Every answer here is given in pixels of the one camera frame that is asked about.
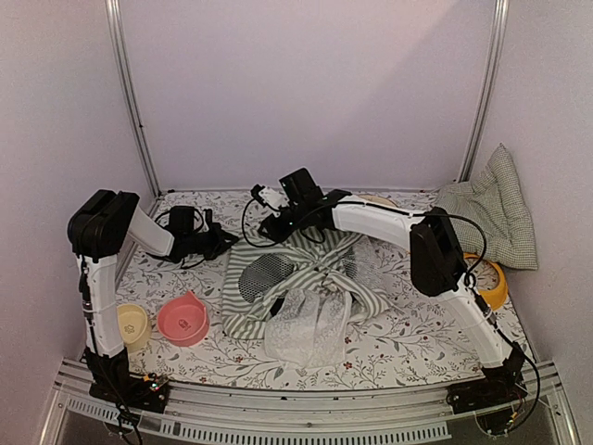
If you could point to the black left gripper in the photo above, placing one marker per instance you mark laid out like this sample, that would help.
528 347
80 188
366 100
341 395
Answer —
220 235

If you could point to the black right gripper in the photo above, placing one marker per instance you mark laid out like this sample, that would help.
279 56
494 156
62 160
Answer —
276 232

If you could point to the green striped pet tent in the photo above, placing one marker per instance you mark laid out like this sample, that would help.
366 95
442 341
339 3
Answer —
298 297

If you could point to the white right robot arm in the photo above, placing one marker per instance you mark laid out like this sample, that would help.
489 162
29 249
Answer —
437 265

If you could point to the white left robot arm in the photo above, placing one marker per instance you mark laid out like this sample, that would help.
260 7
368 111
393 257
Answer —
97 232

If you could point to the pink pet bowl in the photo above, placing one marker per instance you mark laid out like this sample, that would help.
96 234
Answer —
184 321

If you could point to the cream pet bowl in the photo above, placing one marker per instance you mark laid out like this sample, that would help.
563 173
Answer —
135 326

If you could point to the yellow double pet bowl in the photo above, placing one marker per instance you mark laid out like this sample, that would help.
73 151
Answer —
491 281

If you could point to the floral table mat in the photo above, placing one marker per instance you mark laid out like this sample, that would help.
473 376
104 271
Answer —
415 342

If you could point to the round wooden floral plate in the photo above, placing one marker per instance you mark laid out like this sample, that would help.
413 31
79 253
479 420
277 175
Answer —
378 201

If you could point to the green checked cushion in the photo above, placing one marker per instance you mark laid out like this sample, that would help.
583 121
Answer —
505 233

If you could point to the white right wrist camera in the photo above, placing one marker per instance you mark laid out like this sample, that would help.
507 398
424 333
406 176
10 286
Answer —
269 198

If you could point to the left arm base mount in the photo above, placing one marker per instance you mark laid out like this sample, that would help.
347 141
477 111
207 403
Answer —
130 389

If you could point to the aluminium frame post right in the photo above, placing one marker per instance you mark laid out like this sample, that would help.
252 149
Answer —
493 56

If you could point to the aluminium frame post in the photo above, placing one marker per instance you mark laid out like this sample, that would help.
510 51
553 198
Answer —
493 56
116 31

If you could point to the front aluminium rail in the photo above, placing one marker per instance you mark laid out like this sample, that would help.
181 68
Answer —
535 412

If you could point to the aluminium frame post left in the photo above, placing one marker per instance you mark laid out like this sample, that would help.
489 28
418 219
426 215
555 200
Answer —
116 31

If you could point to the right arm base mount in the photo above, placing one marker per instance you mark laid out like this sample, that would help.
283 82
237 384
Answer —
480 394

